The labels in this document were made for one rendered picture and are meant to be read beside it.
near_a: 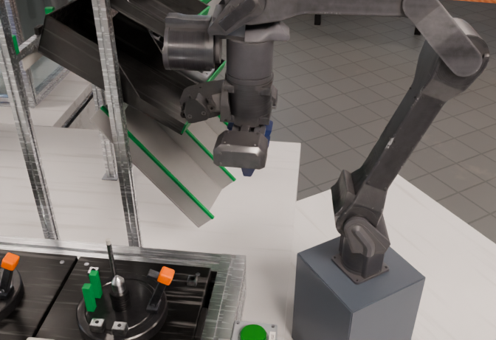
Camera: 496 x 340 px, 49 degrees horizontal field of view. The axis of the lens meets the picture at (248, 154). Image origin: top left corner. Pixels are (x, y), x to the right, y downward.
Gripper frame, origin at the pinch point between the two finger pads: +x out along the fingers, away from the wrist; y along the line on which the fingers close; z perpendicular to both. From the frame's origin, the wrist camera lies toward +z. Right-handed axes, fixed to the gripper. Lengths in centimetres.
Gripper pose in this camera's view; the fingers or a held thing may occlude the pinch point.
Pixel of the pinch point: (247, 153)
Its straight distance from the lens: 74.3
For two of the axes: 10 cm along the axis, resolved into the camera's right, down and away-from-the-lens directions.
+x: -0.2, 8.5, 5.3
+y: -1.3, 5.3, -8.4
